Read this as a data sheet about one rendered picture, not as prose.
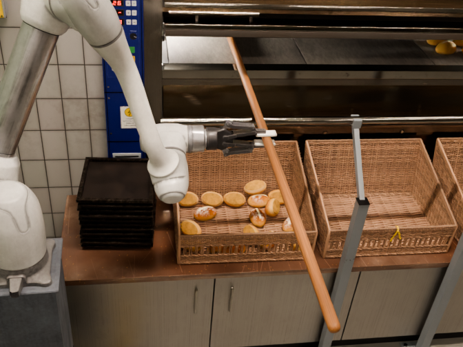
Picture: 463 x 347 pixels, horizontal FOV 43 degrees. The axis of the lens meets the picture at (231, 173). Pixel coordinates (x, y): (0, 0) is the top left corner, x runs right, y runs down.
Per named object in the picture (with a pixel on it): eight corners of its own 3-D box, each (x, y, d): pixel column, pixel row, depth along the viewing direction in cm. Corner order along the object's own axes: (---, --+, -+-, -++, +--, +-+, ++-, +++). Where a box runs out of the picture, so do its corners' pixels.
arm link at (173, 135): (185, 137, 201) (188, 168, 193) (139, 138, 198) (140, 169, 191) (187, 116, 192) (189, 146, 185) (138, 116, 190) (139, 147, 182)
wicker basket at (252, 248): (170, 189, 271) (171, 139, 254) (290, 187, 279) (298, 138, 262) (175, 266, 232) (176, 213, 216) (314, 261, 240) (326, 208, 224)
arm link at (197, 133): (186, 142, 200) (203, 142, 201) (188, 158, 193) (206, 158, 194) (187, 119, 194) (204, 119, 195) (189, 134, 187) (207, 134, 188)
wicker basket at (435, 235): (295, 186, 279) (303, 138, 263) (407, 184, 288) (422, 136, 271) (321, 260, 241) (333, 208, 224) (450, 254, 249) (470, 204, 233)
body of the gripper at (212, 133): (204, 121, 195) (232, 121, 196) (202, 142, 200) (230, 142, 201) (207, 133, 189) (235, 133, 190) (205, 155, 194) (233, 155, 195)
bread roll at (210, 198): (222, 208, 258) (222, 208, 264) (224, 193, 259) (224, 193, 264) (200, 205, 259) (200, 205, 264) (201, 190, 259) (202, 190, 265)
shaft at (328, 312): (340, 334, 136) (342, 326, 134) (328, 336, 135) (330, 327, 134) (229, 31, 271) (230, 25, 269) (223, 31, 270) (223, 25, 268)
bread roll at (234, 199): (244, 207, 260) (244, 207, 265) (246, 192, 260) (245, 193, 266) (222, 205, 260) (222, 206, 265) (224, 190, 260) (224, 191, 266)
